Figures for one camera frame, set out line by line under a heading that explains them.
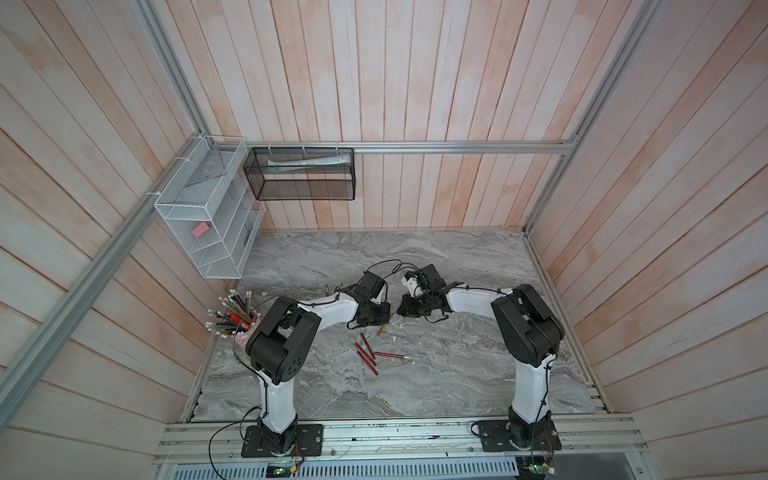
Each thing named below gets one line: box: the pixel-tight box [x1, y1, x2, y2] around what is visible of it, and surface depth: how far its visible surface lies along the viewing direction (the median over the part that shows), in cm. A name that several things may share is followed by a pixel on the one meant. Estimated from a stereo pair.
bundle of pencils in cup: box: [206, 290, 260, 338], surface depth 83 cm
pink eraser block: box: [191, 221, 212, 238], surface depth 85 cm
